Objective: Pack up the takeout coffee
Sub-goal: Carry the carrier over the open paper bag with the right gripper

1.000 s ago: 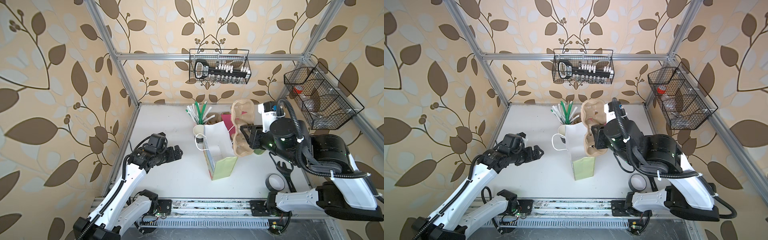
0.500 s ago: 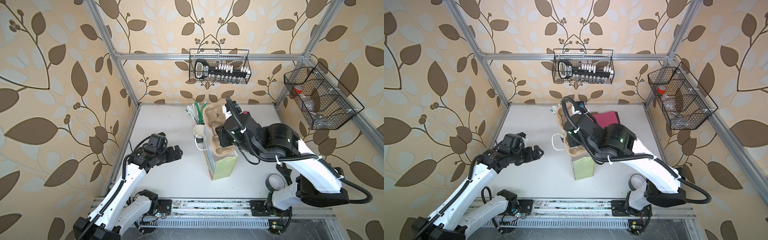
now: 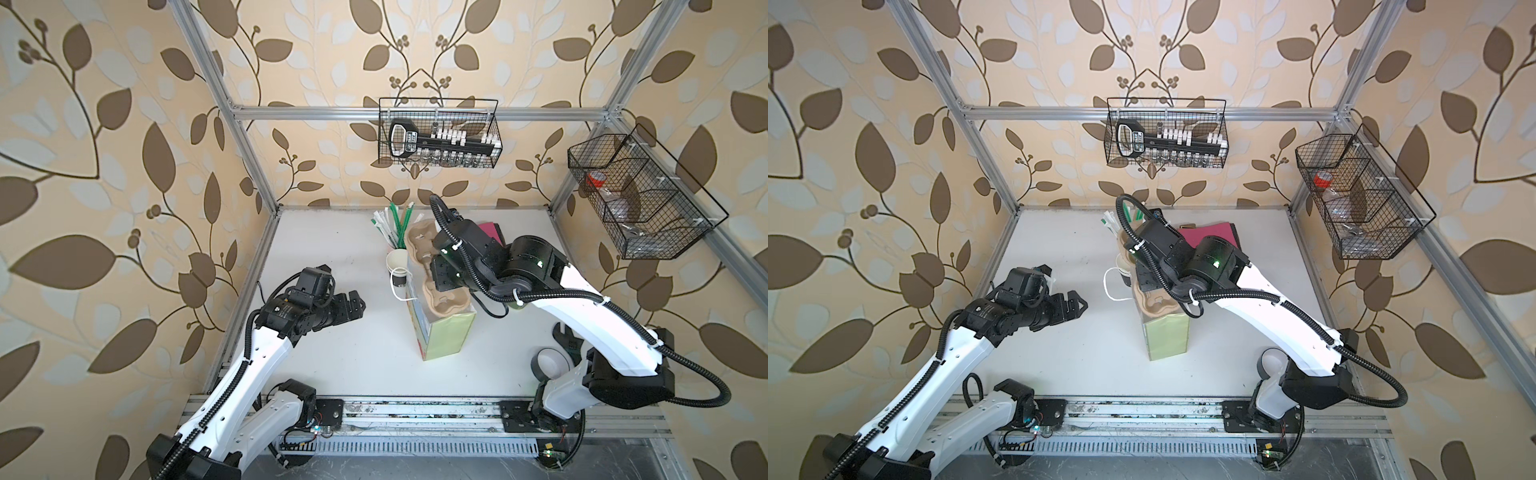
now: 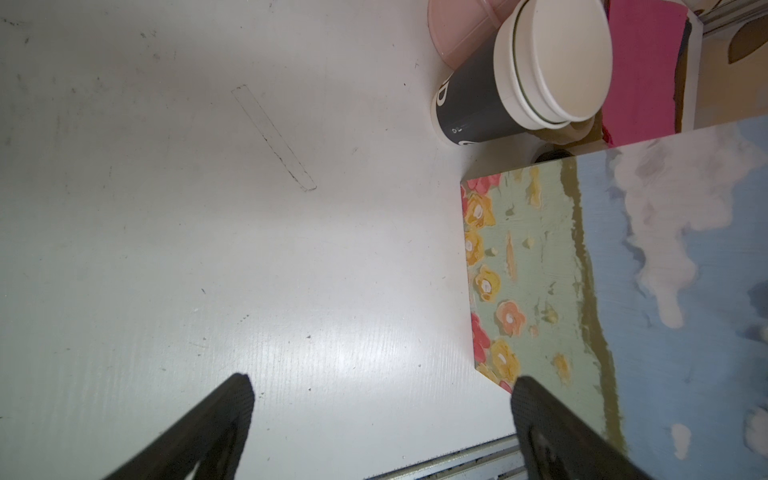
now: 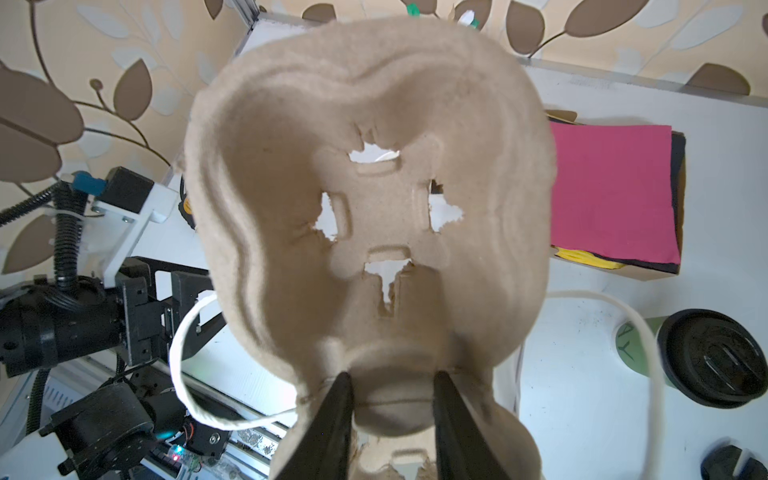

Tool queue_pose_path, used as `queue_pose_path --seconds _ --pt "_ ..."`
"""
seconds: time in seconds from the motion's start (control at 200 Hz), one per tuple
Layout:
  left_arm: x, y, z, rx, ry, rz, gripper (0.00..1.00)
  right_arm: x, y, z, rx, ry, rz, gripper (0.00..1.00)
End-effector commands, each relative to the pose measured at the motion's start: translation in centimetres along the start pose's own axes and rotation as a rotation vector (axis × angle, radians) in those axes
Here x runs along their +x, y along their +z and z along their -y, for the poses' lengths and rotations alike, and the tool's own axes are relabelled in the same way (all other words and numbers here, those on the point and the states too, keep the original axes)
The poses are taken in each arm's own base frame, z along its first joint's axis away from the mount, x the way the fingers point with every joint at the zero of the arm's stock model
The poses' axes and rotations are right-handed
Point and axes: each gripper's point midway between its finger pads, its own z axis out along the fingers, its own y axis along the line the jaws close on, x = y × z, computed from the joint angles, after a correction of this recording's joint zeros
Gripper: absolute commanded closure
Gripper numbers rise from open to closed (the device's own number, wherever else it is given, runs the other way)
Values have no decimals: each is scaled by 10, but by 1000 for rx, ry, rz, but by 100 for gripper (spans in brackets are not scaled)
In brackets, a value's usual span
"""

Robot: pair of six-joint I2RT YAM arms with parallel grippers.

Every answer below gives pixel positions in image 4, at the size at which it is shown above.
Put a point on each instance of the pink straw holder cup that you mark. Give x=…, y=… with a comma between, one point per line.
x=458, y=27

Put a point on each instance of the green white paper gift bag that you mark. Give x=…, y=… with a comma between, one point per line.
x=632, y=284

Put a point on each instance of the magenta paper napkin stack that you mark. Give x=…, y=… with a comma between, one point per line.
x=646, y=37

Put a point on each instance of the brown cardboard napkin box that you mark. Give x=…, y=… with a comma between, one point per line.
x=687, y=72

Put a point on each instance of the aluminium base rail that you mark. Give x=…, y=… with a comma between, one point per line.
x=497, y=459

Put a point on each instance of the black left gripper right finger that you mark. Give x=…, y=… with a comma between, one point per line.
x=557, y=444

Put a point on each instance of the stack of paper cups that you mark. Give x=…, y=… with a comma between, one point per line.
x=548, y=66

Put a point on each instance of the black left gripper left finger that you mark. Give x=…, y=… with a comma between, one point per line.
x=206, y=443

